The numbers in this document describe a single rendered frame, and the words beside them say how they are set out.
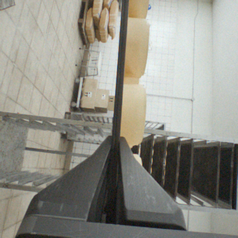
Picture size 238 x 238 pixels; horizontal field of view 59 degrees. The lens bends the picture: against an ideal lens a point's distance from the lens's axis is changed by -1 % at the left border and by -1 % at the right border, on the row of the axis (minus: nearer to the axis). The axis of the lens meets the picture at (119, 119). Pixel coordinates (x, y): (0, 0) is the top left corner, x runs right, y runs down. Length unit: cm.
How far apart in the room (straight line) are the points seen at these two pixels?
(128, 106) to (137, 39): 5
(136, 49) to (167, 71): 493
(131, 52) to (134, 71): 2
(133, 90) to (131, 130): 3
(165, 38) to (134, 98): 538
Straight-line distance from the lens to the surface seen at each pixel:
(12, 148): 195
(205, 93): 516
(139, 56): 17
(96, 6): 457
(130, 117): 15
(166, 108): 476
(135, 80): 23
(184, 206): 148
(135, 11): 21
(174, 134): 144
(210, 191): 165
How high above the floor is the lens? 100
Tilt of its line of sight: level
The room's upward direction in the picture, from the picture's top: 97 degrees clockwise
